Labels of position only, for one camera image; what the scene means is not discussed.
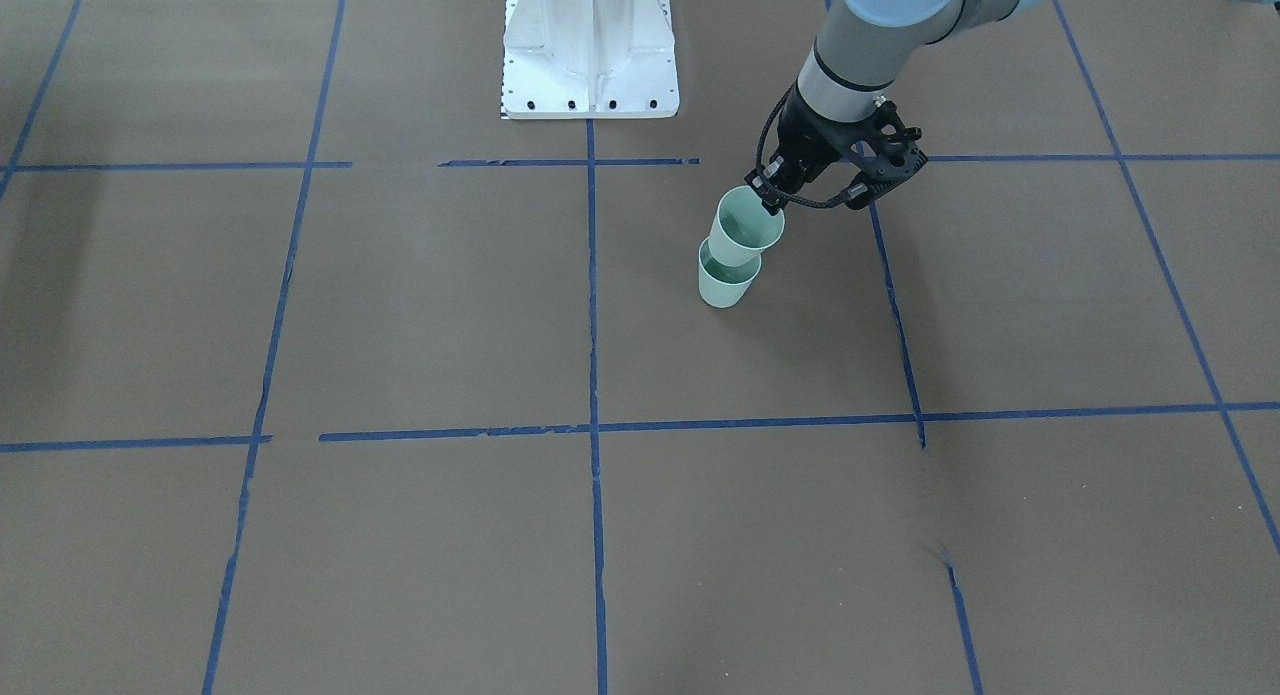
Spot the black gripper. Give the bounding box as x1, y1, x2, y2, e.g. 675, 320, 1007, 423
745, 83, 928, 215

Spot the pale green cup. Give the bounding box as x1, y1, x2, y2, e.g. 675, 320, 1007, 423
707, 186, 786, 266
698, 239, 762, 308

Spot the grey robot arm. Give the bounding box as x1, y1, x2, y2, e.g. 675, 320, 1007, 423
745, 0, 1043, 215

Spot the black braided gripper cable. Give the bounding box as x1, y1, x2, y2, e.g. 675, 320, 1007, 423
753, 87, 881, 212

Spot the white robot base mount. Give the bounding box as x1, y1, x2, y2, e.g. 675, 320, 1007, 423
500, 0, 681, 120

